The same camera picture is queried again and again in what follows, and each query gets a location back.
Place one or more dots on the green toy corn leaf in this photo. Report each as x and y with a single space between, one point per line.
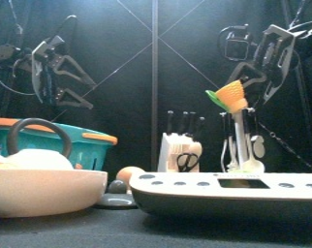
213 98

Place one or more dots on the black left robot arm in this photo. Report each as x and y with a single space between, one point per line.
2 52

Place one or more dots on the teal basket with orange rim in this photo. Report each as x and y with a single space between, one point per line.
90 147

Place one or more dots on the white utensil stand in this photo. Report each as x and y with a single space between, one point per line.
239 139

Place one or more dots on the white toy spatula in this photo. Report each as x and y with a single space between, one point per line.
258 146

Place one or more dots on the white toy spoon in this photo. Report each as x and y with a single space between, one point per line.
252 165

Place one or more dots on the orange toy egg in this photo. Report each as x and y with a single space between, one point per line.
125 173

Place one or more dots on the white knife block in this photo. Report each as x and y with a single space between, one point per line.
169 151

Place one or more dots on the white bowl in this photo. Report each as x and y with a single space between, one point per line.
41 192

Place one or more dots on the white toy kitchen scale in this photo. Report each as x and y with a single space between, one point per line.
230 197

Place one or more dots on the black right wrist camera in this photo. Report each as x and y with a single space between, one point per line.
236 47

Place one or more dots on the grey vertical frame pole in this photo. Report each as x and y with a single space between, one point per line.
153 80

